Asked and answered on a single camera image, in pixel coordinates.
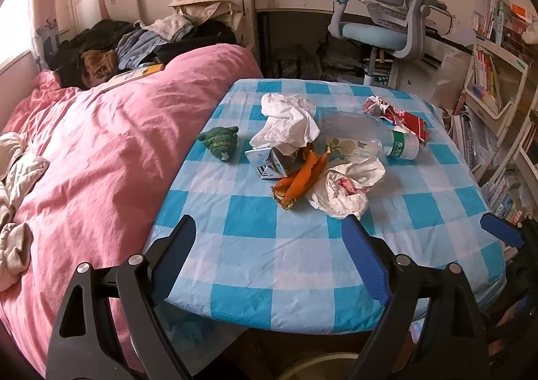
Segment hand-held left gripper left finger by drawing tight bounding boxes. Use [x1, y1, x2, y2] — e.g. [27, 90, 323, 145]
[45, 214, 197, 380]

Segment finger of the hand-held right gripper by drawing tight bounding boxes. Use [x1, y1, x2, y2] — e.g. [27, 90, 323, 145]
[480, 212, 526, 250]

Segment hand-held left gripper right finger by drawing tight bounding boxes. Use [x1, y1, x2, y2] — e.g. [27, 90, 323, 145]
[341, 215, 492, 380]

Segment white plastic bag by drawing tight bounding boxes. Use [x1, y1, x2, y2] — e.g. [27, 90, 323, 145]
[306, 157, 386, 220]

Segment beige plastic bin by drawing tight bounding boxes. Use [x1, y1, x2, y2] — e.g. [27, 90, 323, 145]
[282, 352, 363, 380]

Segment crushed milk carton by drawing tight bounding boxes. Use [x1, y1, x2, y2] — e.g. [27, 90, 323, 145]
[245, 145, 309, 180]

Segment red snack wrapper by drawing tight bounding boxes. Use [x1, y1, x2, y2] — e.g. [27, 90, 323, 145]
[363, 95, 429, 145]

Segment green plush toy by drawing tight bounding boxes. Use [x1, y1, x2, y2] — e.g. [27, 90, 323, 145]
[198, 126, 239, 162]

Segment large white tissue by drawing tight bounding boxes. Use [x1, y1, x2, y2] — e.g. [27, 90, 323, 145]
[250, 92, 321, 154]

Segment orange peel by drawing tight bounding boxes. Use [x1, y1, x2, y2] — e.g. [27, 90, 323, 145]
[272, 144, 331, 209]

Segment clear plastic bottle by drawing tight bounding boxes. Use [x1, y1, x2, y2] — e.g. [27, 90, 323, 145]
[315, 109, 421, 163]

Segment pink duvet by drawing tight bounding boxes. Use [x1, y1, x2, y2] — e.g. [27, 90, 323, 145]
[0, 44, 263, 376]

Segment white bookshelf with books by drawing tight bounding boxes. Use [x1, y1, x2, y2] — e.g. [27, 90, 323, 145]
[452, 0, 538, 223]

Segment cream garment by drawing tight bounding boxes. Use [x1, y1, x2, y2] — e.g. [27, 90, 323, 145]
[0, 132, 51, 292]

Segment yellow-cover book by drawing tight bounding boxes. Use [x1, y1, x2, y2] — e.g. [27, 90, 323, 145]
[99, 63, 165, 92]

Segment grey and blue office chair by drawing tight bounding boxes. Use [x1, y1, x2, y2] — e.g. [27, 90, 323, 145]
[328, 0, 455, 89]

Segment brown garment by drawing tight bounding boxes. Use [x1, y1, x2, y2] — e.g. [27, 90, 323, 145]
[81, 50, 118, 87]

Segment blue-grey garment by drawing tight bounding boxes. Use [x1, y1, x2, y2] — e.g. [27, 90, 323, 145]
[117, 31, 169, 70]

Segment black garment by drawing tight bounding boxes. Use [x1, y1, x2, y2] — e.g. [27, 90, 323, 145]
[153, 21, 239, 66]

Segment black jacket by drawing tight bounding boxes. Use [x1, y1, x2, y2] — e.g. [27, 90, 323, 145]
[52, 20, 141, 89]

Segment beige cloth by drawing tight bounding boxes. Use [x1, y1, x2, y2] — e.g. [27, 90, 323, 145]
[168, 0, 243, 30]

